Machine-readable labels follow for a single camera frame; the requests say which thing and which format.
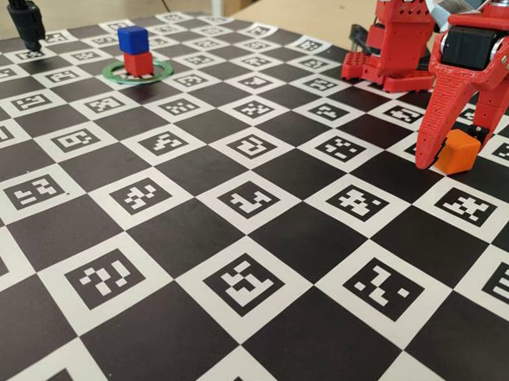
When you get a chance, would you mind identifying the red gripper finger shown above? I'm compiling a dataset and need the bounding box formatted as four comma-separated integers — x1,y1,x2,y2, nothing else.
413,62,494,173
468,68,509,147

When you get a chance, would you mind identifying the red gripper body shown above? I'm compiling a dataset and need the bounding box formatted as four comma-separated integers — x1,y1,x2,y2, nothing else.
430,0,509,91

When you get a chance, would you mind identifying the orange cube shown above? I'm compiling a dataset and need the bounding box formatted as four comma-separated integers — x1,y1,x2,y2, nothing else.
431,128,481,176

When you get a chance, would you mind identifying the red cube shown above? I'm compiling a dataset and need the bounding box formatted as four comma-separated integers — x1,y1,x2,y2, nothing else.
122,50,155,77

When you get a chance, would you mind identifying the blue cube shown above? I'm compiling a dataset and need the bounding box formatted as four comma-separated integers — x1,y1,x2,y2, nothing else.
116,24,150,56

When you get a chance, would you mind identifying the red robot base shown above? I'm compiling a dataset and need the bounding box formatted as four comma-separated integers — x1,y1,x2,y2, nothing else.
340,50,436,95

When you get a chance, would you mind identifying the cardboard box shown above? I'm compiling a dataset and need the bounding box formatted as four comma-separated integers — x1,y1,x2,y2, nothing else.
224,0,250,17

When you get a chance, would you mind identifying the black white marker board mat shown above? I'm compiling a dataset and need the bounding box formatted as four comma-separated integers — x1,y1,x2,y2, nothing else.
0,4,509,381

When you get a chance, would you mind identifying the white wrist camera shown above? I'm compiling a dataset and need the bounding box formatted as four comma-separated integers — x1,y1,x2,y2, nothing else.
422,0,471,31

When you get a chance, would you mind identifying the green ring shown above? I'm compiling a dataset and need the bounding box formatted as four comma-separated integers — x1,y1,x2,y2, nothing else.
101,58,176,88

